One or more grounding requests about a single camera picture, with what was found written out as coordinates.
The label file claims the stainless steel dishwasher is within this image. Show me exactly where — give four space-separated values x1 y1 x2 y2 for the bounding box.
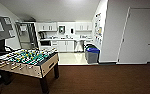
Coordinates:
74 40 85 53

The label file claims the white under-sink cabinet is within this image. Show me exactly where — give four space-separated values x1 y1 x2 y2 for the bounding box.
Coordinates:
56 40 75 53

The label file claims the black lid waste bin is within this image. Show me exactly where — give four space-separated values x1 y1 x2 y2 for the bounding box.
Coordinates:
84 43 95 50

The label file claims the blue lid recycling bin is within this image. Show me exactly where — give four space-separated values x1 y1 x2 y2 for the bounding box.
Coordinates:
85 46 101 65

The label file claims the black coffee machine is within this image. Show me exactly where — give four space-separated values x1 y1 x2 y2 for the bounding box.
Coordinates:
39 31 46 40

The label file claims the stainless steel refrigerator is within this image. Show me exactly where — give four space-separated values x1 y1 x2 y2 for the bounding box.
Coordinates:
15 21 39 51

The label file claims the foosball table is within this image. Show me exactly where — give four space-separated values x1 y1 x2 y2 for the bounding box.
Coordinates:
0 48 60 94

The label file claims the white paper sheet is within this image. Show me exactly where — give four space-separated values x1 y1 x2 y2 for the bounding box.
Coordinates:
19 24 28 33

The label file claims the white door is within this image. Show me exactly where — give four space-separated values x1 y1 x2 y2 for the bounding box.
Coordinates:
116 7 150 65

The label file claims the white three-door wall cabinet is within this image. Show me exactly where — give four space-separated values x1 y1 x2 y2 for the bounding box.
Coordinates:
74 21 93 32

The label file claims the large printed wall poster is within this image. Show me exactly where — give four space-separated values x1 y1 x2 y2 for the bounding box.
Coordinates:
94 12 104 46

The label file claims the wall notice board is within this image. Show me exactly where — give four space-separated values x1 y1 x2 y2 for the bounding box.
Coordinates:
0 14 17 43

